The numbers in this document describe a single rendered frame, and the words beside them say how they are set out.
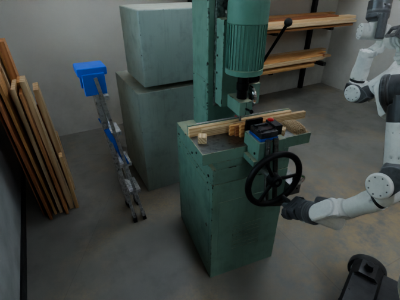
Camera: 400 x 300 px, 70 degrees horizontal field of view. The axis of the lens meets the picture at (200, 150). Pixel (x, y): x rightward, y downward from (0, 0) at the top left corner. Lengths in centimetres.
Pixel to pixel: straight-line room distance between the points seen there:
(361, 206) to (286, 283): 103
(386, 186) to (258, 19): 77
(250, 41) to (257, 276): 137
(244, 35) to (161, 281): 145
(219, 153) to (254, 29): 54
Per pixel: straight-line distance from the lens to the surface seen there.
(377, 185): 98
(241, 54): 131
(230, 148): 134
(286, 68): 416
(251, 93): 159
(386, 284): 197
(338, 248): 227
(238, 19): 129
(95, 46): 347
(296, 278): 201
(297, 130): 154
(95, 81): 172
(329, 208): 109
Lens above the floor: 158
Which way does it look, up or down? 31 degrees down
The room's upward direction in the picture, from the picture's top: straight up
